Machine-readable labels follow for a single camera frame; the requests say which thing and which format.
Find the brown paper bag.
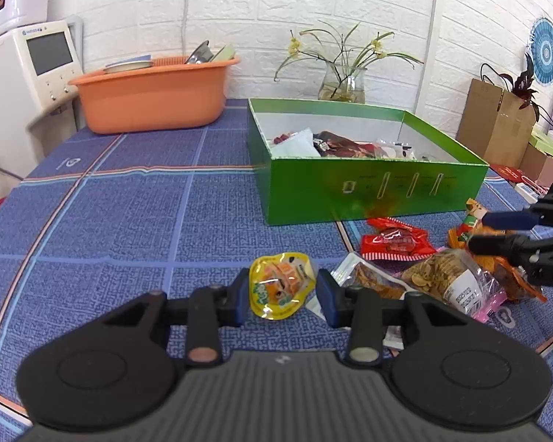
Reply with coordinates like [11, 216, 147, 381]
[456, 78, 536, 169]

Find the orange plastic basin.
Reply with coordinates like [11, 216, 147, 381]
[68, 54, 241, 135]

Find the orange snack packet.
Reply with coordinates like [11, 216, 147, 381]
[446, 198, 547, 305]

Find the yellow jelly cup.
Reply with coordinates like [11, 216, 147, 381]
[249, 251, 318, 321]

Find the blue round wall decoration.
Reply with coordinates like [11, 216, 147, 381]
[529, 17, 553, 87]

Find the red booklet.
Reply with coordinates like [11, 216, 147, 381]
[488, 163, 536, 186]

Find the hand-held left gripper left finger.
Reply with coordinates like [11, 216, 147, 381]
[99, 280, 252, 365]

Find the dark red-leaved plant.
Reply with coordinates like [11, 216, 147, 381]
[481, 53, 553, 130]

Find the pink-edged nut packet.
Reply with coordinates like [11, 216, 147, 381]
[399, 249, 518, 330]

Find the clear packet of brown snacks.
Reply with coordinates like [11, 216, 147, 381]
[332, 252, 409, 301]

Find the white snack packet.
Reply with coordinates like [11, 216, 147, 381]
[272, 129, 321, 158]

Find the red white-striped snack packet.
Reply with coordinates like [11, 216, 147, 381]
[360, 217, 438, 261]

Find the white wall pipe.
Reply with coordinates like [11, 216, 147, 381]
[414, 0, 439, 117]

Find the white appliance with screen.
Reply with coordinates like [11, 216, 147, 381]
[0, 21, 84, 181]

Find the blue checked tablecloth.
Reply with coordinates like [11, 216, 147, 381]
[0, 98, 553, 429]

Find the clear dark-printed snack packet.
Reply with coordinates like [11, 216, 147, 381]
[373, 140, 418, 161]

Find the small white wrapper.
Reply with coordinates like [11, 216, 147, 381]
[382, 327, 404, 350]

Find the white power strip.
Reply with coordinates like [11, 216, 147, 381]
[516, 184, 550, 204]

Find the dark brown snack packet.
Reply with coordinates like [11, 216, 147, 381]
[319, 131, 379, 158]

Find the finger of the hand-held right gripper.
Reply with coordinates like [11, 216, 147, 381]
[481, 183, 553, 231]
[467, 234, 553, 268]

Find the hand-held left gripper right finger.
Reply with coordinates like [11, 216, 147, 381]
[317, 267, 449, 364]

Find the green cardboard box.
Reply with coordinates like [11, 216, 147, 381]
[246, 98, 490, 226]

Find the metal bowl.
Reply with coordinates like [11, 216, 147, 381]
[184, 41, 214, 65]

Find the blue-rimmed bowl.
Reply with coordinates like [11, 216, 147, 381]
[104, 54, 154, 74]

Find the glass vase with plant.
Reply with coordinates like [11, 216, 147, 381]
[274, 21, 425, 98]

